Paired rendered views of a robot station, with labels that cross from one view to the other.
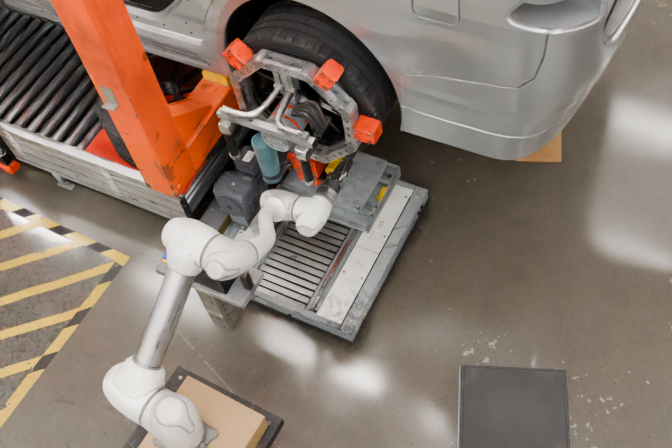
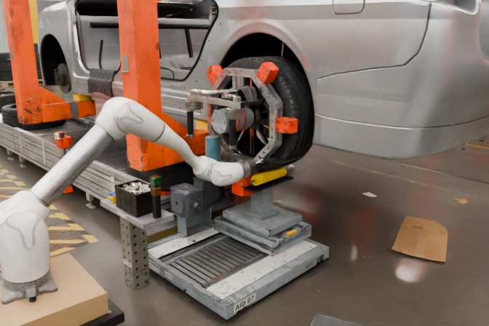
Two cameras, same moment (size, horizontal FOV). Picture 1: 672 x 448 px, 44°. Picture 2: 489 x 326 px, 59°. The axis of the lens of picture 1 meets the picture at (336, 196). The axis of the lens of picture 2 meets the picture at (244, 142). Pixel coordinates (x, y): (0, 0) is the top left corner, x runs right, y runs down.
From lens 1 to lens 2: 205 cm
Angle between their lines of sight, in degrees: 41
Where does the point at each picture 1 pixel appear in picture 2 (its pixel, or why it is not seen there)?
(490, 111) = (381, 98)
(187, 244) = (115, 102)
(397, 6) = (322, 10)
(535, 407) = not seen: outside the picture
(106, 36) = (137, 6)
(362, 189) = (277, 223)
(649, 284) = not seen: outside the picture
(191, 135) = not seen: hidden behind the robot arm
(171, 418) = (17, 220)
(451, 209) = (345, 268)
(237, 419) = (81, 287)
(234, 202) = (180, 196)
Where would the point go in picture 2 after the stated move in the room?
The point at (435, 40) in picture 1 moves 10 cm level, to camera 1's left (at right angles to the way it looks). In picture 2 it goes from (345, 33) to (323, 33)
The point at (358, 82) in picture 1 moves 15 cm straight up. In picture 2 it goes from (287, 86) to (288, 57)
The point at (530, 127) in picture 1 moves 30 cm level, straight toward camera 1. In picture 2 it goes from (413, 115) to (400, 127)
